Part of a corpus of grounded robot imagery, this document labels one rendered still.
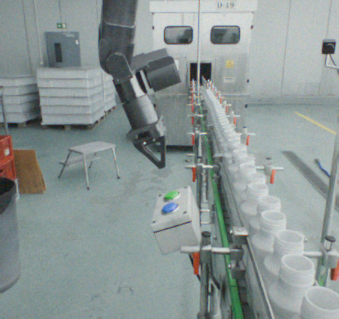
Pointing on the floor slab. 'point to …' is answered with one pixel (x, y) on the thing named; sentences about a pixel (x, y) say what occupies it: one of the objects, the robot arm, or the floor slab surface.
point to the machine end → (215, 21)
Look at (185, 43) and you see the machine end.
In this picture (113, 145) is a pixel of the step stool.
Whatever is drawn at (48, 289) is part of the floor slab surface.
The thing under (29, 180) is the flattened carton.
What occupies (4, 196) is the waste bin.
